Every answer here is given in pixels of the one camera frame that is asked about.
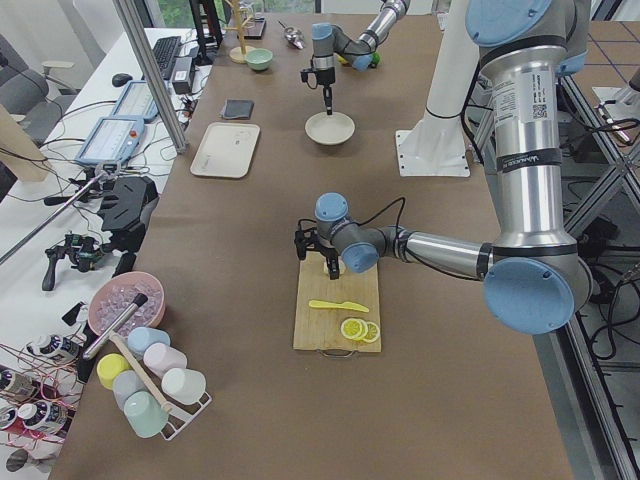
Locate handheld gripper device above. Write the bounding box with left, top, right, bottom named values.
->
left=41, top=233, right=106, bottom=291

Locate grey cup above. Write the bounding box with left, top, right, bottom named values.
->
left=112, top=370, right=147, bottom=411

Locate lemon slice front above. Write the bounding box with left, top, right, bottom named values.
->
left=340, top=318, right=368, bottom=341

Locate black picture frame tray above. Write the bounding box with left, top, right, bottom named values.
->
left=242, top=18, right=266, bottom=40

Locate lemon slice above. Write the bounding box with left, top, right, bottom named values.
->
left=340, top=318, right=368, bottom=341
left=359, top=321, right=381, bottom=344

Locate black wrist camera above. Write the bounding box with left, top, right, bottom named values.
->
left=300, top=67, right=319, bottom=90
left=294, top=218, right=319, bottom=261

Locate pink cup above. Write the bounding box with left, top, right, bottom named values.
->
left=143, top=342, right=188, bottom=378

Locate yellow cup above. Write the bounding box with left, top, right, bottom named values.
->
left=97, top=353, right=131, bottom=390

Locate grey folded cloth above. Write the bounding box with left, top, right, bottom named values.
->
left=220, top=99, right=254, bottom=120

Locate metal ice tongs handle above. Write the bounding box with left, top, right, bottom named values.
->
left=82, top=293, right=148, bottom=360

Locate near teach pendant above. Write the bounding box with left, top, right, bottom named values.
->
left=75, top=116, right=145, bottom=166

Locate pale white bun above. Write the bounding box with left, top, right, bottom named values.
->
left=323, top=259, right=346, bottom=276

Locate white wire cup rack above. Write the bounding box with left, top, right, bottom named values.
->
left=160, top=392, right=212, bottom=441

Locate cream round plate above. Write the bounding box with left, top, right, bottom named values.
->
left=305, top=112, right=355, bottom=146

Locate black computer mouse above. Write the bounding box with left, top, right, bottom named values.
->
left=111, top=73, right=133, bottom=88

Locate bamboo cutting board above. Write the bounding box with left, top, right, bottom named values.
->
left=293, top=252, right=382, bottom=353

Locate metal scoop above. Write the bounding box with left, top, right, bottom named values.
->
left=278, top=20, right=306, bottom=50

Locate aluminium frame post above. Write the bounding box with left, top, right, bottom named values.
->
left=113, top=0, right=188, bottom=154

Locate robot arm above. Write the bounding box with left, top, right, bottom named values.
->
left=295, top=1, right=592, bottom=335
left=301, top=0, right=411, bottom=116

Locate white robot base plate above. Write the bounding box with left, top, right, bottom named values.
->
left=395, top=127, right=470, bottom=177

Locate blue cup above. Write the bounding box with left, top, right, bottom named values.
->
left=127, top=327, right=171, bottom=359

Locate teach pendant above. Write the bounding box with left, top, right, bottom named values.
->
left=75, top=116, right=145, bottom=166
left=111, top=80, right=159, bottom=123

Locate yellow plastic knife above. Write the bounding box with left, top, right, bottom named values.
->
left=308, top=299, right=370, bottom=313

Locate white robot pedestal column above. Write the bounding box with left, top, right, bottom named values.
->
left=394, top=0, right=496, bottom=178

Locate cream rabbit tray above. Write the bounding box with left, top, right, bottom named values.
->
left=190, top=122, right=260, bottom=179

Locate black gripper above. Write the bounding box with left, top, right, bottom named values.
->
left=315, top=239, right=344, bottom=280
left=318, top=68, right=335, bottom=115

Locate far teach pendant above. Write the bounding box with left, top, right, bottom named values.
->
left=111, top=80, right=159, bottom=123

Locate mint cup front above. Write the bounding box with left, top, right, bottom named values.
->
left=123, top=391, right=169, bottom=438

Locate black keyboard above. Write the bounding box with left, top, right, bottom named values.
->
left=152, top=36, right=182, bottom=80

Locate green bowl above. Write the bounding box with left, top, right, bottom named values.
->
left=245, top=48, right=274, bottom=72

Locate lemon slice back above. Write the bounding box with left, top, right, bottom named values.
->
left=359, top=321, right=381, bottom=344

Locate white cup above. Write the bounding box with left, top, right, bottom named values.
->
left=161, top=368, right=206, bottom=405

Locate wooden cup tree stand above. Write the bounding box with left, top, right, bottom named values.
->
left=225, top=0, right=255, bottom=64

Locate pink bowl of ice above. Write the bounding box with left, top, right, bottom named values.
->
left=88, top=271, right=165, bottom=337

